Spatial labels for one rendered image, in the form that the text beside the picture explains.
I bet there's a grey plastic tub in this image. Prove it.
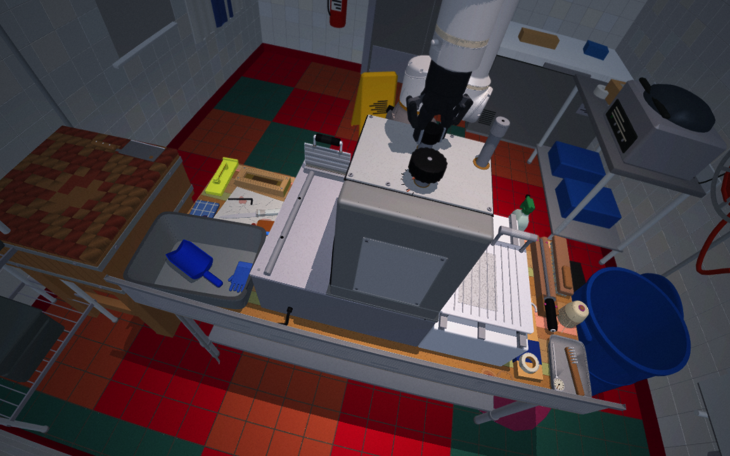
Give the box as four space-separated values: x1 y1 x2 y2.
124 212 268 312

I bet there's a wooden bench rack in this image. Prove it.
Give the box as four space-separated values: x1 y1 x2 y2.
233 165 295 203

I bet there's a yellow green box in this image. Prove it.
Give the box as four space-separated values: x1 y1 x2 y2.
205 157 240 196

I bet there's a steel tray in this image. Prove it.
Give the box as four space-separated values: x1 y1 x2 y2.
547 335 592 397

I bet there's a wire rack with dark boxes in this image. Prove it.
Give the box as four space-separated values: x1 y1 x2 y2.
0 184 118 438

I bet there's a brown box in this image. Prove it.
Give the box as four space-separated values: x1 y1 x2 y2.
518 27 561 51

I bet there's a brown wooden block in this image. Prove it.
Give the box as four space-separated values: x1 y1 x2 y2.
539 235 574 298

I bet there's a steel framed work bench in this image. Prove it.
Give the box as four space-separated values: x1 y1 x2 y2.
104 157 627 426

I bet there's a grey steel cleaver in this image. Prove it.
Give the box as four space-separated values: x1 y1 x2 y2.
117 140 167 160

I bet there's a white paper sheet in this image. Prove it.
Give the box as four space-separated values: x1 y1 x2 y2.
215 194 284 223

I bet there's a black tension knob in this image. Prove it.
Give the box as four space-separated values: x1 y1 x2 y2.
407 149 449 188

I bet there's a grey machine with black bowl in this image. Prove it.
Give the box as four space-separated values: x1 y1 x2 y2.
604 77 728 182

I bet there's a grey wall rail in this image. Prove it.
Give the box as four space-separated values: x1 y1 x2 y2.
112 22 177 70

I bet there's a grey fence bar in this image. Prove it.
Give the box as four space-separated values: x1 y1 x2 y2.
263 172 316 277

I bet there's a blue scoop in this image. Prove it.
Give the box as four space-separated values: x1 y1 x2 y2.
165 239 224 288

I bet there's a grey ribbed pusher plate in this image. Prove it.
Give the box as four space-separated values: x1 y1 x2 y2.
303 134 349 176

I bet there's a steel shelf table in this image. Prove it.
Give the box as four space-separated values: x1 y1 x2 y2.
535 68 724 265

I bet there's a grey meat bandsaw body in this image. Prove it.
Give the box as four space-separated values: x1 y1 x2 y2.
250 116 513 348

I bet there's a white sliding carriage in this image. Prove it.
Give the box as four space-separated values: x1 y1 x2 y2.
418 215 541 368

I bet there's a cream twine roll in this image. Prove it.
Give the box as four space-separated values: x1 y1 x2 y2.
558 300 590 329

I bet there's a wooden square board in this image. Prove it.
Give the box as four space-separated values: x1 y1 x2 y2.
513 350 545 383

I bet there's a blue glove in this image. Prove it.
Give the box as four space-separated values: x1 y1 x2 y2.
227 262 253 294

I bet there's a yellow floor sign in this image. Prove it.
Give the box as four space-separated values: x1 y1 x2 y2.
350 71 399 131

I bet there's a wooden brush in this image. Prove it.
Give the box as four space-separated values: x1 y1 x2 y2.
564 346 585 394

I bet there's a chequered wooden butcher block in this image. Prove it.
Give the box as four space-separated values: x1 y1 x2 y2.
0 125 195 274

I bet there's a grey round post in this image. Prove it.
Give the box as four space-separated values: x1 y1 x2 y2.
475 116 511 170

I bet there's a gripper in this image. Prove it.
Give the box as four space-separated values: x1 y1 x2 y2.
406 60 474 146

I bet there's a blue round bin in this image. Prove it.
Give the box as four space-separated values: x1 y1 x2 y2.
570 267 693 397

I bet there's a green capped spray bottle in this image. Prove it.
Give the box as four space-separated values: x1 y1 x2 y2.
508 195 535 234

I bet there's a blue crate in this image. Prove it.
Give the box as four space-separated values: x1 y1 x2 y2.
554 177 623 229
547 141 607 186

